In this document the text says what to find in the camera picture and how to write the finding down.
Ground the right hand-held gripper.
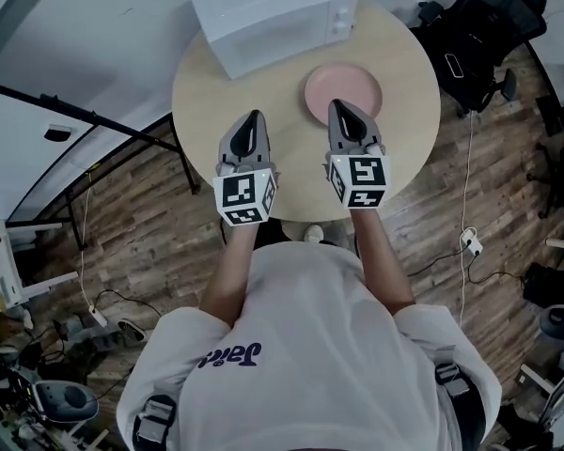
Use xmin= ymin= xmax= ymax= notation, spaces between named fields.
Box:
xmin=325 ymin=99 xmax=392 ymax=210

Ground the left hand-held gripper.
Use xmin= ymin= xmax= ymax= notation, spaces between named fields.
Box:
xmin=212 ymin=109 xmax=280 ymax=228

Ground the pink plate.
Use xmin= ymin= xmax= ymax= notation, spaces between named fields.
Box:
xmin=304 ymin=62 xmax=384 ymax=127

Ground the person's left forearm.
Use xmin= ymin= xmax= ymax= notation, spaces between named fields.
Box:
xmin=198 ymin=223 xmax=260 ymax=335

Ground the person's right forearm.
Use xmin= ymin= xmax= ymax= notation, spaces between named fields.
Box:
xmin=350 ymin=206 xmax=417 ymax=319

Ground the black phone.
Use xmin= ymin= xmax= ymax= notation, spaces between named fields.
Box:
xmin=443 ymin=52 xmax=465 ymax=81

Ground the white microwave oven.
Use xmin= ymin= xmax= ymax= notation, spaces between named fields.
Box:
xmin=187 ymin=0 xmax=359 ymax=81

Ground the black office chair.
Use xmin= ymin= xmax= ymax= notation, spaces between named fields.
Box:
xmin=407 ymin=0 xmax=549 ymax=117

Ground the white power strip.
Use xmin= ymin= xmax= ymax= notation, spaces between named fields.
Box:
xmin=459 ymin=226 xmax=484 ymax=257
xmin=87 ymin=304 xmax=110 ymax=329

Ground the black framed white board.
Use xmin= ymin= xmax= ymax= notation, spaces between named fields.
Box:
xmin=0 ymin=79 xmax=202 ymax=253

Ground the black legged desk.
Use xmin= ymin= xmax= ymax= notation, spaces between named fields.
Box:
xmin=525 ymin=39 xmax=564 ymax=221

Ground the person's white t-shirt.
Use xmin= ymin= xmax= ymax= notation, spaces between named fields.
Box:
xmin=116 ymin=241 xmax=502 ymax=451

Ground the black sneaker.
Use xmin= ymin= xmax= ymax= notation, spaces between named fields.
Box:
xmin=117 ymin=318 xmax=148 ymax=344

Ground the black bag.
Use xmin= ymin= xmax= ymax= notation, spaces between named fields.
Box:
xmin=521 ymin=261 xmax=564 ymax=307

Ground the grey round device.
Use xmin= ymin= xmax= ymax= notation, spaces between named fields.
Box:
xmin=31 ymin=380 xmax=101 ymax=425
xmin=538 ymin=303 xmax=564 ymax=348

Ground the white cable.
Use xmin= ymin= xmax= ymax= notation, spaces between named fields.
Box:
xmin=457 ymin=109 xmax=477 ymax=329

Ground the grey harness strap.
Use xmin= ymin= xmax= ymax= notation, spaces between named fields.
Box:
xmin=133 ymin=394 xmax=178 ymax=451
xmin=433 ymin=361 xmax=488 ymax=442

